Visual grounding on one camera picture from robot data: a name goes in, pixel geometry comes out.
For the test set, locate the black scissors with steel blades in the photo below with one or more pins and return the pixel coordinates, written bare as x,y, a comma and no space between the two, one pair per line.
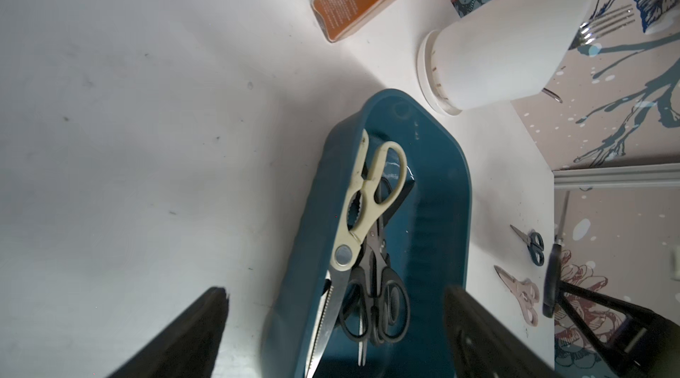
553,272

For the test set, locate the cream handled scissors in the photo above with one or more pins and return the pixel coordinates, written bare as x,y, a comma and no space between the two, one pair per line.
378,174

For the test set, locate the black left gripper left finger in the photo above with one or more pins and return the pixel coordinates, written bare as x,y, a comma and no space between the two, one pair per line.
188,346

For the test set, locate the fork in holder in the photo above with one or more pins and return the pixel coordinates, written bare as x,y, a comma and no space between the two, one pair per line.
605,24

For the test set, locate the small black scissors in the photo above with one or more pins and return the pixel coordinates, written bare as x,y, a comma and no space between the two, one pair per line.
384,305

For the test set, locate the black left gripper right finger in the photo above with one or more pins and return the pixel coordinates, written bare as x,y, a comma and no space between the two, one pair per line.
481,346

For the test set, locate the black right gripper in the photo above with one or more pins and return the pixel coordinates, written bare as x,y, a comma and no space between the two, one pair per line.
631,339

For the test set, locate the white utensil holder cup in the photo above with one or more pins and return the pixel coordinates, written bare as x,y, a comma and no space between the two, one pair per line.
502,51

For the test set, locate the blue handled scissors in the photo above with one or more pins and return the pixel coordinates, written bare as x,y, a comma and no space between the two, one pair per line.
535,245

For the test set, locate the pink handled scissors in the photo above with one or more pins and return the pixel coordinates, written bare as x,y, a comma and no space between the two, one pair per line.
525,292

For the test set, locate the teal storage box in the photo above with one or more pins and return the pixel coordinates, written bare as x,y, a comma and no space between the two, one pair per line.
427,239

